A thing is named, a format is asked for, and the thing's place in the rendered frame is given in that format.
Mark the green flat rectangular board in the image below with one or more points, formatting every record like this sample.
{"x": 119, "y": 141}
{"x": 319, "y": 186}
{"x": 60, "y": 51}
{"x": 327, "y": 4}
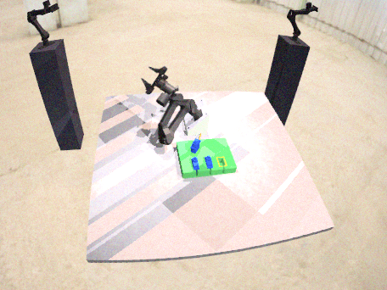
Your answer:
{"x": 213, "y": 158}

